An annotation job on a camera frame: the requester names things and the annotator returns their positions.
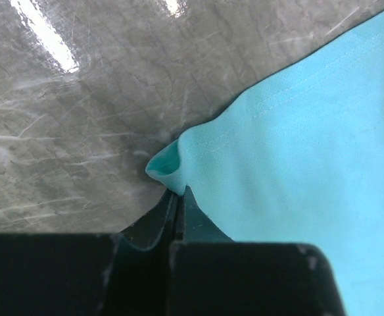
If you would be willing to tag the teal t shirt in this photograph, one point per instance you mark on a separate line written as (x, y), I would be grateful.
(299, 157)

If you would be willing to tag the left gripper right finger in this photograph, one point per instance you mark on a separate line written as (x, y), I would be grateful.
(210, 274)

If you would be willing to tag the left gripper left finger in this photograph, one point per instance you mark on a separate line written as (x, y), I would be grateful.
(121, 273)

